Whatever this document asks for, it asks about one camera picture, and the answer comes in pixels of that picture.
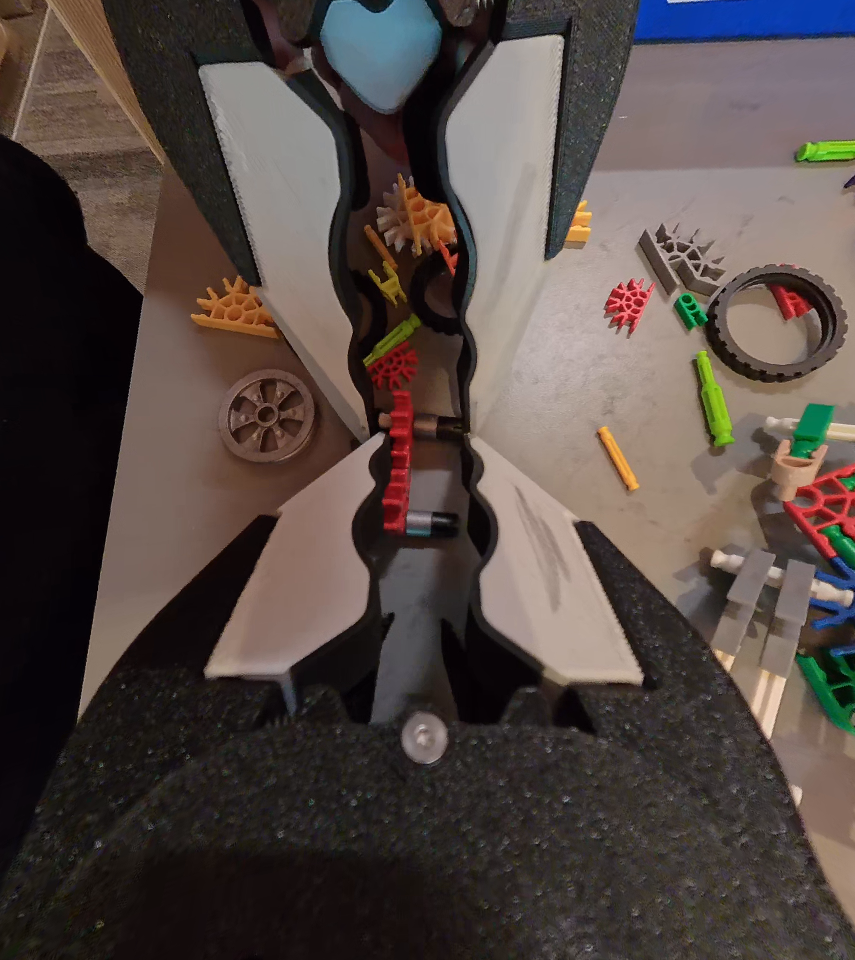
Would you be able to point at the grey fan connector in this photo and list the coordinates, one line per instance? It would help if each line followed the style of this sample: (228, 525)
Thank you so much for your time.
(679, 259)

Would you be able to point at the black end cap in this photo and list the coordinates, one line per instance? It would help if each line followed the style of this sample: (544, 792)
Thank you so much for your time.
(451, 427)

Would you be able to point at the blue plastic bin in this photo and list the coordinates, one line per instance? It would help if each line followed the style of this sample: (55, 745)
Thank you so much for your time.
(772, 19)

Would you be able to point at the red fan connector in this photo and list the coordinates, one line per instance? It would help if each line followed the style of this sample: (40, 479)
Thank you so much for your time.
(628, 300)

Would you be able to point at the multicolour construction toy model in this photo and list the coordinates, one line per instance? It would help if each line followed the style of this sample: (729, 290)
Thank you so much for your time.
(840, 517)

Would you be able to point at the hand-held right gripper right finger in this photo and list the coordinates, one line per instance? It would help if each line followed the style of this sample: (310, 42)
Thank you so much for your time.
(547, 592)

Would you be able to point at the white snowflake connector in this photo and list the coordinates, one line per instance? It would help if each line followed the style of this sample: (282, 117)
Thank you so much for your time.
(391, 229)

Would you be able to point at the lime green rod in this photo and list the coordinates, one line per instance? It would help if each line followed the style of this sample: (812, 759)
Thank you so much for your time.
(714, 401)
(847, 150)
(394, 337)

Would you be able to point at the person's black clothing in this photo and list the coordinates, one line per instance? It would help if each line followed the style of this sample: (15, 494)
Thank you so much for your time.
(15, 487)

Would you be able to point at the yellow clip connector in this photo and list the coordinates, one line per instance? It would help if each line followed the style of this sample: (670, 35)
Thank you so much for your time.
(390, 285)

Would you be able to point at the orange ladder piece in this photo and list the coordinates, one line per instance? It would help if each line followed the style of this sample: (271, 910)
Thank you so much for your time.
(448, 259)

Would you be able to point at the small red connector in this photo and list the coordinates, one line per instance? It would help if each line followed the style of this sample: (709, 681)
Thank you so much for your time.
(791, 300)

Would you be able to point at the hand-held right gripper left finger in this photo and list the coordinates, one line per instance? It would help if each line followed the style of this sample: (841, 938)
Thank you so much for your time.
(300, 592)

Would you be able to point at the wooden cabinet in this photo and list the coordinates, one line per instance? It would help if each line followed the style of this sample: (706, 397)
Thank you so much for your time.
(120, 75)

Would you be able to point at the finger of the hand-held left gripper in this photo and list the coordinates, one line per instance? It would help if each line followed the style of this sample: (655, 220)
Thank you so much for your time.
(510, 187)
(277, 187)

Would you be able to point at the grey spoked wheel hub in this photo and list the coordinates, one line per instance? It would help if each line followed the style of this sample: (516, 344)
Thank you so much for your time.
(244, 431)

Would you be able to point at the green clip connector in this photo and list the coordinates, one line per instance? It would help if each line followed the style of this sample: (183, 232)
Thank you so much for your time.
(690, 309)

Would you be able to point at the red connector rod assembly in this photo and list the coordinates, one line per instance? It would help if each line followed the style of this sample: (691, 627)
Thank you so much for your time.
(397, 465)

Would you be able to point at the orange short rod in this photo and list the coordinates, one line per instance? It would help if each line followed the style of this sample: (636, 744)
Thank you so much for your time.
(381, 247)
(617, 457)

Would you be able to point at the yellow fan connector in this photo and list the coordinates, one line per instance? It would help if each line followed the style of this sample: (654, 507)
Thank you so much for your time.
(236, 311)
(424, 217)
(580, 225)

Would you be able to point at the red snowflake connector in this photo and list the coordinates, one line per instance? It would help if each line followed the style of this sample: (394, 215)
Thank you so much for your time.
(394, 369)

